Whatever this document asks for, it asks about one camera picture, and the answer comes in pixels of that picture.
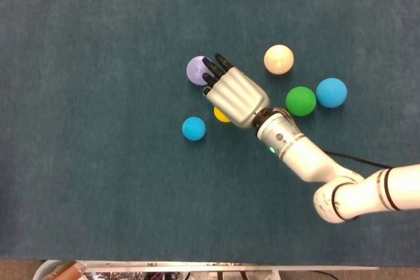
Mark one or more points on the white round container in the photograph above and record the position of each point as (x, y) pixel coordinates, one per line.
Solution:
(40, 271)

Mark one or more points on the green ball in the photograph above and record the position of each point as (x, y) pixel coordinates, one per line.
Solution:
(300, 101)

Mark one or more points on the yellow ball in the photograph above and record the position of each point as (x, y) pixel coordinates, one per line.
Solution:
(220, 116)

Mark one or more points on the large blue ball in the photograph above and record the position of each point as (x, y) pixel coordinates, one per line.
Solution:
(331, 92)

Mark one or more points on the brown plastic object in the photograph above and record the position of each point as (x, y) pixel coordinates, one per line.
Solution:
(65, 271)

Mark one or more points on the cream white ball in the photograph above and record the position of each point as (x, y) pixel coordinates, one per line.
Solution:
(278, 59)

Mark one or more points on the small blue ball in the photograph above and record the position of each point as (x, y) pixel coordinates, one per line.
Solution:
(194, 128)

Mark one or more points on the blue felt table cover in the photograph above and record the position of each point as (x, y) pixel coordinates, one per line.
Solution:
(98, 178)

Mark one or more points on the silver metal frame rail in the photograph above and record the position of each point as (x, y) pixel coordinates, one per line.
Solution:
(197, 264)

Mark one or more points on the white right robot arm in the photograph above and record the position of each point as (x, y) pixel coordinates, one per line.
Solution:
(308, 162)

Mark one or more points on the lavender ball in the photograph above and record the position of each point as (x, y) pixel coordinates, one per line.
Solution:
(194, 70)

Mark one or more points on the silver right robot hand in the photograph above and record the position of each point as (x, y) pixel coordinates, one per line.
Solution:
(239, 99)

